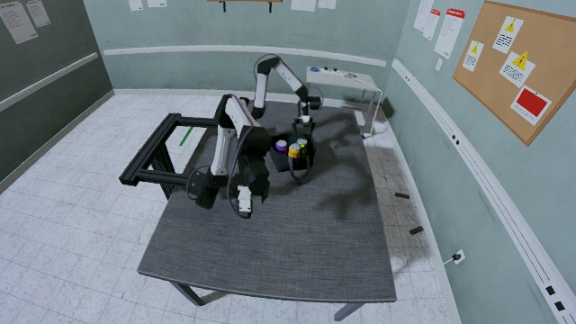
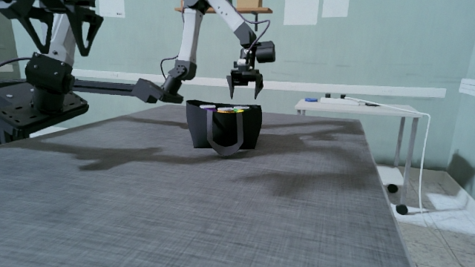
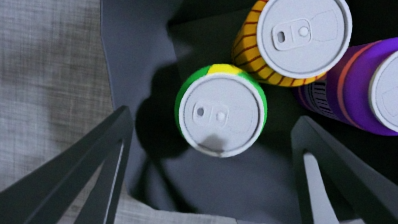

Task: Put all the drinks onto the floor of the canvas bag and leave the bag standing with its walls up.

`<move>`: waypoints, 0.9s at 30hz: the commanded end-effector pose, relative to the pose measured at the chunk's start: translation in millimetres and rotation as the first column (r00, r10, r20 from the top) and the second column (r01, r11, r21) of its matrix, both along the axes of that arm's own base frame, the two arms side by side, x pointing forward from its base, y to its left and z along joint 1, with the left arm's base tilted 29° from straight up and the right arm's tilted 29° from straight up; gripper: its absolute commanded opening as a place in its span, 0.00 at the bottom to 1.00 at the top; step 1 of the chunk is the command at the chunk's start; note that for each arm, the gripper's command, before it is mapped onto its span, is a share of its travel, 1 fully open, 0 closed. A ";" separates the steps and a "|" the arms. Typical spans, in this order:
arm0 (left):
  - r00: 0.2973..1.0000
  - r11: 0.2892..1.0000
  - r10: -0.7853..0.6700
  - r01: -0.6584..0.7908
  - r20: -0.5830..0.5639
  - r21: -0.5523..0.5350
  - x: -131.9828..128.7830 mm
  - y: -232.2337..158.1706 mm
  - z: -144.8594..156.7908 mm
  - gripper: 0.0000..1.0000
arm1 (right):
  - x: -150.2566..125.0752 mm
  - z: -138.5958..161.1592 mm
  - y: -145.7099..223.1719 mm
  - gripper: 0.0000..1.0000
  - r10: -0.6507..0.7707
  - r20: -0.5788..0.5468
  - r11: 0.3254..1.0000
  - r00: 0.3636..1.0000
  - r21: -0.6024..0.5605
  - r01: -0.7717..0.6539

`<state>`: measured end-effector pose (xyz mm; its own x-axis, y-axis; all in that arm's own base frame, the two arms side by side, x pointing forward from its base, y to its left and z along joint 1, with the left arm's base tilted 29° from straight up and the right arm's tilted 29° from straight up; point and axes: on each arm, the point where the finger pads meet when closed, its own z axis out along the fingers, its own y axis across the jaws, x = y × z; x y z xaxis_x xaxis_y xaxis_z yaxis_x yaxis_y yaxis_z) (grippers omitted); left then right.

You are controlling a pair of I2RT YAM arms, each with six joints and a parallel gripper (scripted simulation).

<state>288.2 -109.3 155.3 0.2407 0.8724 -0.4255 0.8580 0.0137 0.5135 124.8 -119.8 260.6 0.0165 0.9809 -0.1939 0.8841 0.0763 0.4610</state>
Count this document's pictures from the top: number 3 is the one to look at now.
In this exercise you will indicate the black tote bag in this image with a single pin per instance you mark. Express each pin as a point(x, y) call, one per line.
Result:
point(164, 170)

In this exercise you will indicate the green and yellow drink can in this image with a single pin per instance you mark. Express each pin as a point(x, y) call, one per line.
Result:
point(219, 110)

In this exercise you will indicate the purple drink can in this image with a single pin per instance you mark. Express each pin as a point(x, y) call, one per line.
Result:
point(361, 89)

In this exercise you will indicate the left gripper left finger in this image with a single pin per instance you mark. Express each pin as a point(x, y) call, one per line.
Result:
point(44, 195)

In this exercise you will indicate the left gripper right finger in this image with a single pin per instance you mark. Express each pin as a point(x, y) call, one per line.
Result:
point(372, 196)

